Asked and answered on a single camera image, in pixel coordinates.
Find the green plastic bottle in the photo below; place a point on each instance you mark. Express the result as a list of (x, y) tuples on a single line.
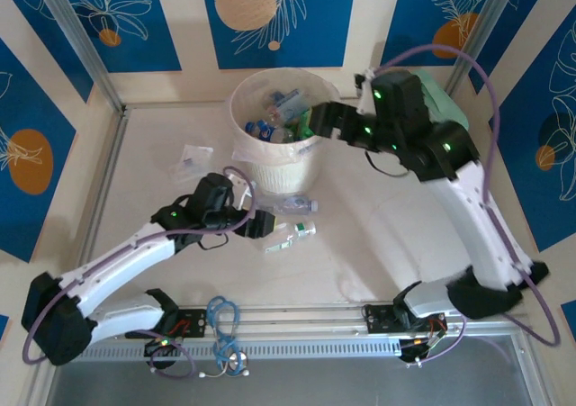
[(303, 129)]

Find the clear bottle green white label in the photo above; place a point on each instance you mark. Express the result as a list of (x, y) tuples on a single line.
[(290, 237)]

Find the blue label plastic bottle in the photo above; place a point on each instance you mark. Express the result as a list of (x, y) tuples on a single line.
[(285, 101)]

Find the white plastic waste bin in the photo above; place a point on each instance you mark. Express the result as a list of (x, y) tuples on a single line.
[(279, 176)]

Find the clear crushed bottle purple label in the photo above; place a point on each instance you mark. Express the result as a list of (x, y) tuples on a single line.
[(290, 205)]

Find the mint green zip pouch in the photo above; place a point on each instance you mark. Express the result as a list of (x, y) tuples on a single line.
[(445, 104)]

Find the small clear plastic packet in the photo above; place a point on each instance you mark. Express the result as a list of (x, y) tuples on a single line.
[(193, 158)]

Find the blue stethoscope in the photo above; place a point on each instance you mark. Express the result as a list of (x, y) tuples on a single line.
[(222, 316)]

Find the grey metal panel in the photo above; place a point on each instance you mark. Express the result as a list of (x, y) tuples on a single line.
[(315, 388)]

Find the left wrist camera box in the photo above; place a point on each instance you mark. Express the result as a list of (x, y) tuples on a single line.
[(240, 187)]

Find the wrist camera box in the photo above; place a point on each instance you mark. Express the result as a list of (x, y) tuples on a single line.
[(366, 102), (240, 187)]

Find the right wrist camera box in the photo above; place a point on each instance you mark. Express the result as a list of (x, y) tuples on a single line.
[(366, 102)]

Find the aluminium frame rail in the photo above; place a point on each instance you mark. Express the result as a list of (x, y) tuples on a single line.
[(292, 320)]

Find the aluminium frame post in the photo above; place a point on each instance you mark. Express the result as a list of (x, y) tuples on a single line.
[(486, 32), (77, 32)]

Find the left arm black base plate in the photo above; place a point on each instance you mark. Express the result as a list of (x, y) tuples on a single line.
[(193, 322)]

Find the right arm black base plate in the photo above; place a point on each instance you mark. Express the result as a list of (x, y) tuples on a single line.
[(380, 318)]

